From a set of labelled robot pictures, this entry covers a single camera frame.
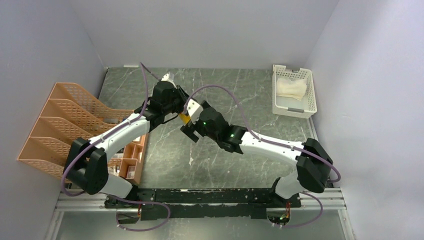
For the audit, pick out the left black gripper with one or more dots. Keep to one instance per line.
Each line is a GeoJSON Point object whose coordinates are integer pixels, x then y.
{"type": "Point", "coordinates": [179, 91]}

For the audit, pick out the orange compartment tray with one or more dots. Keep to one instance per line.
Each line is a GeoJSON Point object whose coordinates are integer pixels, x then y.
{"type": "Point", "coordinates": [128, 162]}

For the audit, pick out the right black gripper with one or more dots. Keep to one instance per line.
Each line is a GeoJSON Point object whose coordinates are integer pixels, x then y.
{"type": "Point", "coordinates": [189, 129]}

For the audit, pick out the aluminium frame rails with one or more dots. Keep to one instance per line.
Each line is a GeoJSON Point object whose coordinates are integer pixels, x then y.
{"type": "Point", "coordinates": [174, 161]}

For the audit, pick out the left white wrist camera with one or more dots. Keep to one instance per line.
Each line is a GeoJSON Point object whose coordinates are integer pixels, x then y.
{"type": "Point", "coordinates": [168, 77]}

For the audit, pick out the orange file organizer rack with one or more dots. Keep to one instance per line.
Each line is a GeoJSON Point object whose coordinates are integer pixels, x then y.
{"type": "Point", "coordinates": [70, 112]}

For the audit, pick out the brown yellow cloth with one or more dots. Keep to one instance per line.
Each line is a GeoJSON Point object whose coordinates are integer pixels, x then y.
{"type": "Point", "coordinates": [185, 118]}

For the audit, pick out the white towel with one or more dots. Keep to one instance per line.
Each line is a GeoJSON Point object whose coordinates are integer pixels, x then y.
{"type": "Point", "coordinates": [291, 88]}

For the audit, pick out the white plastic basket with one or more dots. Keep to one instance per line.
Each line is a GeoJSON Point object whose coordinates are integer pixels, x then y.
{"type": "Point", "coordinates": [305, 108]}

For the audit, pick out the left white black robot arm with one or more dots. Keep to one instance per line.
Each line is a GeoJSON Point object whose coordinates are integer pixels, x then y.
{"type": "Point", "coordinates": [87, 160]}

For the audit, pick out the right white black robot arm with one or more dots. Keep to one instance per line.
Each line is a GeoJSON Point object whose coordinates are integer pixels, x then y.
{"type": "Point", "coordinates": [310, 162]}

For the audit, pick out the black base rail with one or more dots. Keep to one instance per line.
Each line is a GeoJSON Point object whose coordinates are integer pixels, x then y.
{"type": "Point", "coordinates": [199, 203]}

